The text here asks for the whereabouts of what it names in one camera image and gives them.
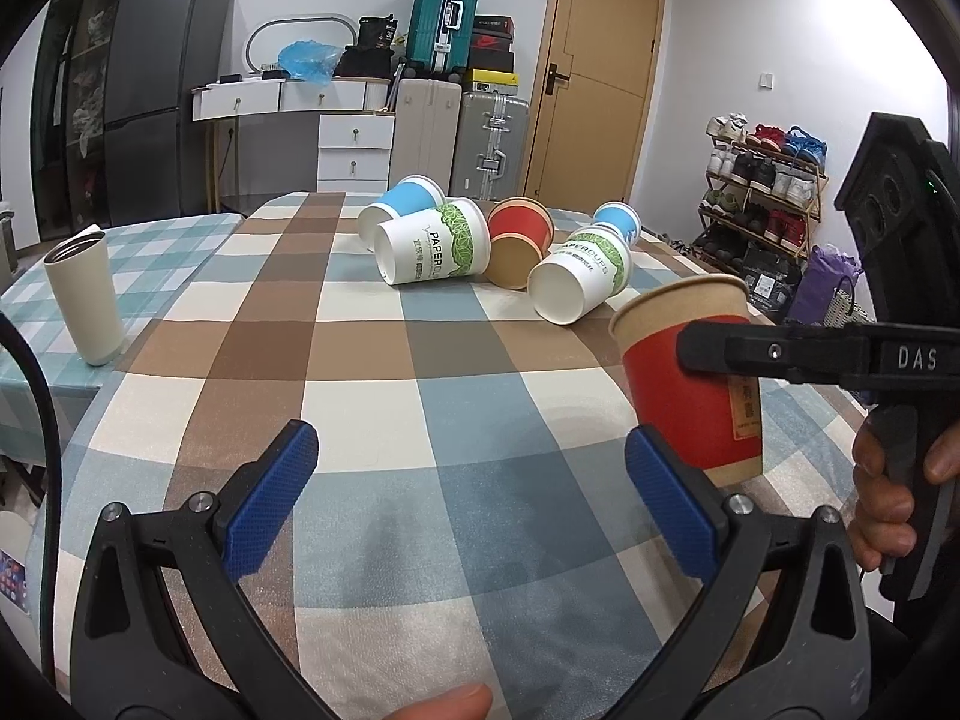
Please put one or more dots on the wooden shoe rack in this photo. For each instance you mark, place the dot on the wooden shoe rack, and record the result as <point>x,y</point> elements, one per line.
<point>814,181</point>

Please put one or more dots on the white dressing table with drawers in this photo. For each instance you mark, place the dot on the white dressing table with drawers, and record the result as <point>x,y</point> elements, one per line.
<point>345,135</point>

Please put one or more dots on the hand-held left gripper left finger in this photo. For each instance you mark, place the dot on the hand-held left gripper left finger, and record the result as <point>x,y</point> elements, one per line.
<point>274,499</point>

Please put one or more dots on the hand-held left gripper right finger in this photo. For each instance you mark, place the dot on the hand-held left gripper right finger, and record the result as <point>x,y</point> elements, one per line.
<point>667,502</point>

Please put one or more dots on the blue plastic bag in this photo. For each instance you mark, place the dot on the blue plastic bag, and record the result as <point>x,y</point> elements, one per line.
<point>309,60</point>

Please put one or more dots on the white green leaf paper cup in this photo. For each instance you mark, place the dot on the white green leaf paper cup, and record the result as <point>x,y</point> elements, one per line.
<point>435,247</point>
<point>581,270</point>

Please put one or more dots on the person's right hand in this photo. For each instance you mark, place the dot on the person's right hand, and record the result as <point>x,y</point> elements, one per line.
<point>874,502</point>

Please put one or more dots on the black red shoe box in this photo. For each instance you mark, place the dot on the black red shoe box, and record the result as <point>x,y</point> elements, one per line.
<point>493,41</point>

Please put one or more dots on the purple bag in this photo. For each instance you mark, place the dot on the purple bag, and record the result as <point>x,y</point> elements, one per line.
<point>821,281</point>

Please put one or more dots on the oval mirror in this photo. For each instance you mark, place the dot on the oval mirror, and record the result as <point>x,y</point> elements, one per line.
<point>259,34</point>

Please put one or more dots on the blue paper cup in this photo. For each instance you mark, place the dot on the blue paper cup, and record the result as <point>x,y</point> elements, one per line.
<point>405,199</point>
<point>619,219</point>

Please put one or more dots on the wooden door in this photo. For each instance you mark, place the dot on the wooden door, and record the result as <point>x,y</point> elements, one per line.
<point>592,67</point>

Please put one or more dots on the silver suitcase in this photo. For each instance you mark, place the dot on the silver suitcase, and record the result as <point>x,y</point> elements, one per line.
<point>487,142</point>

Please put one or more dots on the teal suitcase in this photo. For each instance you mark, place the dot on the teal suitcase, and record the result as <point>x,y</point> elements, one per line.
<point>442,19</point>

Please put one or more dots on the rows of shoes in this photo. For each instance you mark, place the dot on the rows of shoes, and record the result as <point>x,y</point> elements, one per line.
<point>761,172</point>

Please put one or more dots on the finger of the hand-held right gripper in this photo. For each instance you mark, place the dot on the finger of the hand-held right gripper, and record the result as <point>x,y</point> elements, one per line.
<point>772,351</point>

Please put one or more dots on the red kraft paper cup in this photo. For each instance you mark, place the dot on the red kraft paper cup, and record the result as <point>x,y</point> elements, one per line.
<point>675,412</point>
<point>517,240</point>

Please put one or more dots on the teal checked tablecloth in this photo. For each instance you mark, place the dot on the teal checked tablecloth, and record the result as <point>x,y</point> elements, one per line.
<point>172,255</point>

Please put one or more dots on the person's left hand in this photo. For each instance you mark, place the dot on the person's left hand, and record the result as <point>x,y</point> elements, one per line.
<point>450,705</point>

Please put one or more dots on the cream insulated tumbler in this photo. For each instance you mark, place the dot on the cream insulated tumbler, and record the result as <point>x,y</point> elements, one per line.
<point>82,300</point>

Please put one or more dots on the black bag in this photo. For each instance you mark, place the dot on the black bag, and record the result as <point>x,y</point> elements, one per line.
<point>371,49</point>

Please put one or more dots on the beige suitcase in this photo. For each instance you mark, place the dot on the beige suitcase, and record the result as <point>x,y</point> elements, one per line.
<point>424,135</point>

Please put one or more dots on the dark grey refrigerator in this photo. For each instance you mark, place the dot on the dark grey refrigerator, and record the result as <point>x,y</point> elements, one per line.
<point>161,90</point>

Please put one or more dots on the brown blue plaid tablecloth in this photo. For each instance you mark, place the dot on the brown blue plaid tablecloth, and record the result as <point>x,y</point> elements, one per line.
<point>450,390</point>

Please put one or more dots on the dark glass cabinet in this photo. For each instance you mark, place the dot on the dark glass cabinet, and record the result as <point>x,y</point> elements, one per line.
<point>71,90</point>

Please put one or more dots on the yellow black box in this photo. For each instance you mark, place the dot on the yellow black box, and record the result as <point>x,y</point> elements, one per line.
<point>491,81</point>

